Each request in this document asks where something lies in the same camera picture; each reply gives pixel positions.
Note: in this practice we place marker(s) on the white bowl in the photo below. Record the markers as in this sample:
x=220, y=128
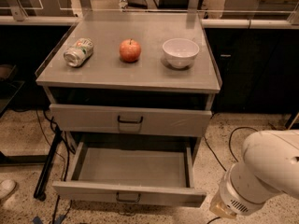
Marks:
x=180, y=52

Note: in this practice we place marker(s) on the crushed soda can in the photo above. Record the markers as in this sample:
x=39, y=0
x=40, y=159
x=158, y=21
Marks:
x=79, y=52

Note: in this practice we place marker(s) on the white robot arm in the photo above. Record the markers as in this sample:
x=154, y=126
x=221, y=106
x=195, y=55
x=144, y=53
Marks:
x=269, y=167

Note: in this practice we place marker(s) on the black table leg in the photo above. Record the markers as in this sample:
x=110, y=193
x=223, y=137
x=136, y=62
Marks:
x=39, y=193

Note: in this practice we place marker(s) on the white horizontal rail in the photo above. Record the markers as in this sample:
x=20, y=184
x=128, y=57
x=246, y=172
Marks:
x=152, y=19

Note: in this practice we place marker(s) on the grey drawer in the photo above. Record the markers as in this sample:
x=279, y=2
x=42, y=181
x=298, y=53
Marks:
x=116, y=119
x=150, y=174

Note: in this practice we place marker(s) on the grey top drawer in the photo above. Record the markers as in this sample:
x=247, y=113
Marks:
x=116, y=119

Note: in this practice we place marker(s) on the white shoe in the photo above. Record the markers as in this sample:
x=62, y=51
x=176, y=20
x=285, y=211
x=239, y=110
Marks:
x=6, y=188

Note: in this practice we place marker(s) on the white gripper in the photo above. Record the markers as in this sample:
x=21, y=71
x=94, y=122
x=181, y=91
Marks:
x=237, y=199

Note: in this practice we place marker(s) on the red apple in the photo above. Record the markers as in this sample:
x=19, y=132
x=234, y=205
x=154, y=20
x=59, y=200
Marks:
x=129, y=50

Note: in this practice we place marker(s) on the grey drawer cabinet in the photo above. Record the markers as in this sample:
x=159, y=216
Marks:
x=150, y=82

